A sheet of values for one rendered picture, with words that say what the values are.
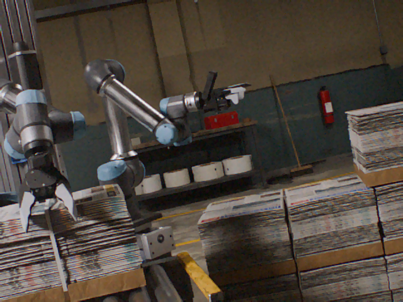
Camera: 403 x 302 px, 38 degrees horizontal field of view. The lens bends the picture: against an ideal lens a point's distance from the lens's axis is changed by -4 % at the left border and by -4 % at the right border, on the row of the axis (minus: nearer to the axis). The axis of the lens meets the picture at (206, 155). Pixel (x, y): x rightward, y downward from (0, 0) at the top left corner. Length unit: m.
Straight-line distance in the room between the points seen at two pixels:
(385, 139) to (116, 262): 0.97
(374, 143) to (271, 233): 0.44
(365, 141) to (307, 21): 7.31
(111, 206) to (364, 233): 0.91
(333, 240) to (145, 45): 6.85
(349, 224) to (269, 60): 7.04
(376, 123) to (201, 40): 6.88
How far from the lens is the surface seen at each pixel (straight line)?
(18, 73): 2.30
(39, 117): 1.45
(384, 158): 1.97
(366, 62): 9.50
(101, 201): 1.40
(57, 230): 1.41
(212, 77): 2.33
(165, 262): 1.67
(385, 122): 1.97
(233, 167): 8.07
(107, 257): 1.43
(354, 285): 2.04
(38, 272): 1.44
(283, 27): 9.06
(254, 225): 1.97
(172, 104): 2.39
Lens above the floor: 1.18
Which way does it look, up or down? 4 degrees down
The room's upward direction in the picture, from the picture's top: 12 degrees counter-clockwise
